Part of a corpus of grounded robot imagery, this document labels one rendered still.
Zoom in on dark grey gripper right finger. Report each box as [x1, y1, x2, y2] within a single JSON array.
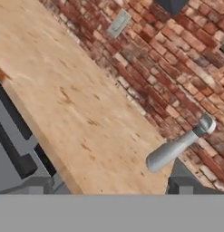
[[166, 157, 224, 196]]

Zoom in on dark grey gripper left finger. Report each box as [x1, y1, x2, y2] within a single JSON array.
[[0, 176, 71, 196]]

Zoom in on black cupboard handle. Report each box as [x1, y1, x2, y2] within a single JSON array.
[[0, 116, 39, 180]]

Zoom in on grey wall socket plate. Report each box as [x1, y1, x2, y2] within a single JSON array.
[[106, 8, 132, 39]]

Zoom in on dark grey wall cupboard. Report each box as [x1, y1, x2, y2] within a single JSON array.
[[154, 0, 190, 17]]

